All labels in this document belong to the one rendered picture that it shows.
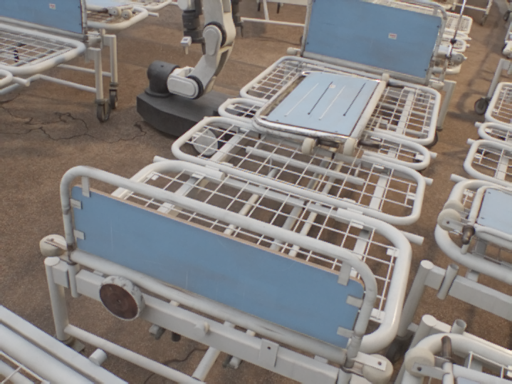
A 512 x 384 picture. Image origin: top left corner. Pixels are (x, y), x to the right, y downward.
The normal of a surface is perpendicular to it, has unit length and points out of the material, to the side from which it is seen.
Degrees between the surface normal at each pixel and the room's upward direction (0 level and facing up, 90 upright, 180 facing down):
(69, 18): 90
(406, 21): 90
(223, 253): 90
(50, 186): 0
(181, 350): 0
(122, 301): 90
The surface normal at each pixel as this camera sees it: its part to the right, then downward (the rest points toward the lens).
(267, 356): -0.36, 0.46
